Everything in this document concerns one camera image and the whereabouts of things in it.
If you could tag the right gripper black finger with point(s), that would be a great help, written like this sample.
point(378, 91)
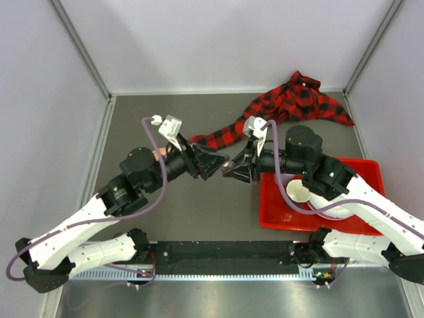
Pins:
point(241, 174)
point(243, 157)

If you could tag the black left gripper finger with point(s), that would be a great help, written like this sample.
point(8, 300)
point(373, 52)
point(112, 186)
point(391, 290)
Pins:
point(210, 153)
point(211, 164)

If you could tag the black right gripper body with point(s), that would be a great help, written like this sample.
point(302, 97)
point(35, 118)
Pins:
point(255, 161)

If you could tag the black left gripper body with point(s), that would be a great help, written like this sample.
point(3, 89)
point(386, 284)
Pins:
point(193, 166)

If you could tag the glitter nail polish bottle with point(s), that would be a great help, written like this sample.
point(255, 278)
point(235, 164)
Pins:
point(227, 166)

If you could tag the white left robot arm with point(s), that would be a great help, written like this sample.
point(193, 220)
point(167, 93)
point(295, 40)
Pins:
point(66, 251)

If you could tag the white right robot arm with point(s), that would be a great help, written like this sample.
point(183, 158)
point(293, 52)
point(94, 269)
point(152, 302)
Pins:
point(400, 245)

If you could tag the mannequin hand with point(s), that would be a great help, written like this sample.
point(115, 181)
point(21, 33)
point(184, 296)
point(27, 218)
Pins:
point(164, 151)

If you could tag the white paper cup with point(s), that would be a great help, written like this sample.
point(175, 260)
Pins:
point(297, 192)

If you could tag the red plastic tray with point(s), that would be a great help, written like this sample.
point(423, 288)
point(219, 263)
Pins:
point(274, 213)

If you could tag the white plate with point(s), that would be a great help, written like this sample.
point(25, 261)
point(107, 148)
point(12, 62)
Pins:
point(337, 213)

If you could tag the red black plaid shirt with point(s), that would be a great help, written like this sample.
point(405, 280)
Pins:
point(299, 99)

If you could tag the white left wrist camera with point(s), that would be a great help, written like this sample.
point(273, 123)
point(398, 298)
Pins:
point(169, 128)

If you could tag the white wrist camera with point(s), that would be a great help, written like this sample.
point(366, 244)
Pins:
point(169, 128)
point(257, 128)

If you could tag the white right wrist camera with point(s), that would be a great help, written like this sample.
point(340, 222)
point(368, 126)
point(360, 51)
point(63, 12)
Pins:
point(257, 128)

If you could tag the white slotted cable duct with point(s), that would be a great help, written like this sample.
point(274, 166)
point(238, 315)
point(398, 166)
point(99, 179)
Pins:
point(110, 274)

